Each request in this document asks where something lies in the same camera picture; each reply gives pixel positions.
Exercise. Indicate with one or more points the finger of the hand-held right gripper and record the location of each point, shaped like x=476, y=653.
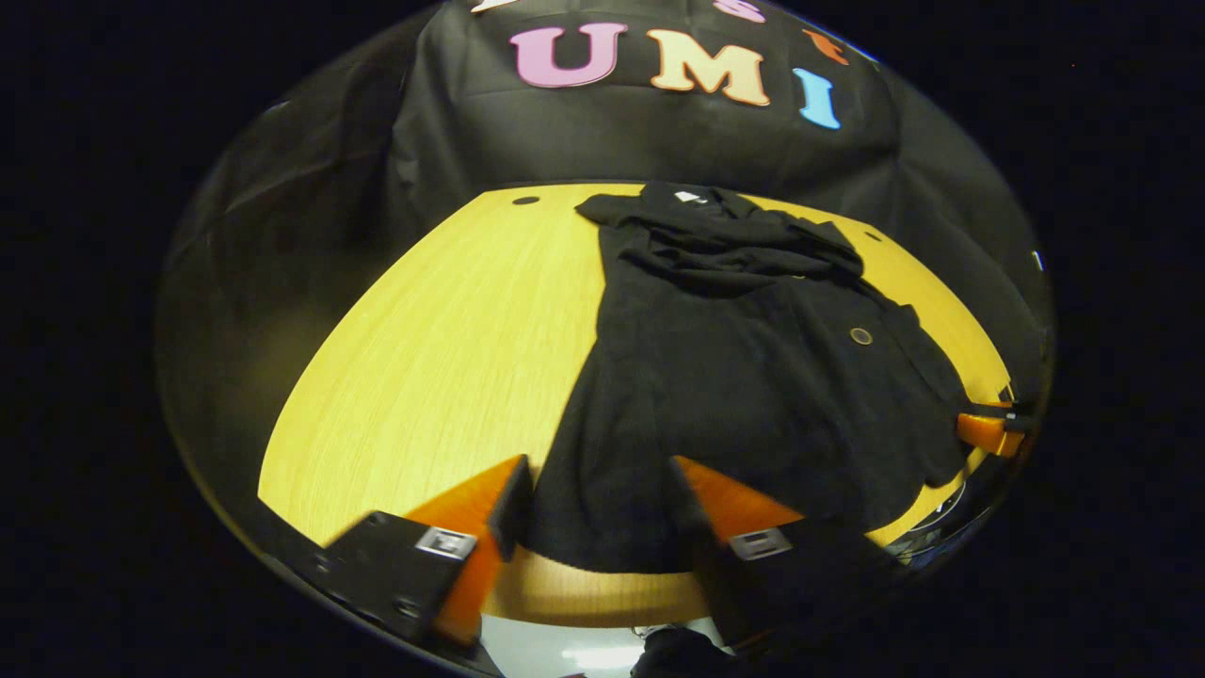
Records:
x=984, y=431

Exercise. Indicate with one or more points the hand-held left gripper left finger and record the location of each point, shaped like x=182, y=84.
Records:
x=516, y=508

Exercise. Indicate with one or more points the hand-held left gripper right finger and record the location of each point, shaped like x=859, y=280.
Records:
x=687, y=513

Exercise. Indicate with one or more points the black button-up shirt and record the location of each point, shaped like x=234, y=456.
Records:
x=753, y=377

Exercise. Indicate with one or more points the dark cloth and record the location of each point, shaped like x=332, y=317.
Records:
x=682, y=654

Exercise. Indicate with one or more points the black backdrop cloth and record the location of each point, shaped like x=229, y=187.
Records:
x=612, y=132

